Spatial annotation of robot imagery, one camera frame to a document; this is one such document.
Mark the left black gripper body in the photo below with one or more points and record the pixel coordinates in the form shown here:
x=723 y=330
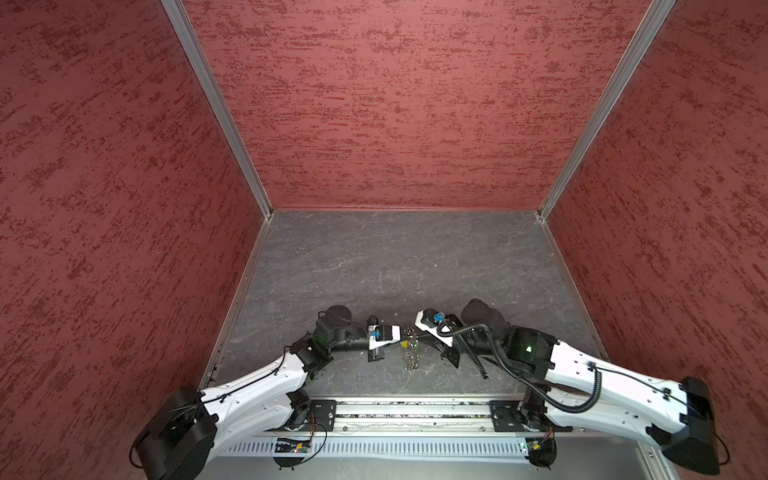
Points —
x=374 y=356

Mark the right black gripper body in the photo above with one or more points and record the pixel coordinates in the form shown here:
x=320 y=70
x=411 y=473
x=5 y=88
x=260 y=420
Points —
x=451 y=354

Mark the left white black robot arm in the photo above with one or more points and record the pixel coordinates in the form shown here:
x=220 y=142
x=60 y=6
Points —
x=194 y=426

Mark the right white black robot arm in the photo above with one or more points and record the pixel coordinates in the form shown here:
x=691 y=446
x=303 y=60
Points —
x=566 y=387

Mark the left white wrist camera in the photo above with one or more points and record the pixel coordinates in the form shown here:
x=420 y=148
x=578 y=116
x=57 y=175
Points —
x=381 y=334

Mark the aluminium front rail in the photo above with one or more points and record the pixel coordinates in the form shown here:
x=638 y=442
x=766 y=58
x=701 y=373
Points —
x=441 y=416

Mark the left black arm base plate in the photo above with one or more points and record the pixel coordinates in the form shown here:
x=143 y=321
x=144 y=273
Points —
x=316 y=414

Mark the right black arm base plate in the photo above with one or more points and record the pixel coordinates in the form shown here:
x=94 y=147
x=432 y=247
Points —
x=508 y=417

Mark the white slotted cable duct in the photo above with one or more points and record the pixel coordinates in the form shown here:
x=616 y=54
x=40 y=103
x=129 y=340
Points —
x=482 y=449

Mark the left aluminium corner post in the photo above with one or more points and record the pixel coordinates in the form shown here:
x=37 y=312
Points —
x=193 y=50

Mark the aluminium corner post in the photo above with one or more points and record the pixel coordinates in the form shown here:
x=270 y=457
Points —
x=643 y=37
x=193 y=50

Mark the right aluminium corner post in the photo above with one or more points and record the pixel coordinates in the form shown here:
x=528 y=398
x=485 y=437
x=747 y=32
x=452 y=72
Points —
x=643 y=37

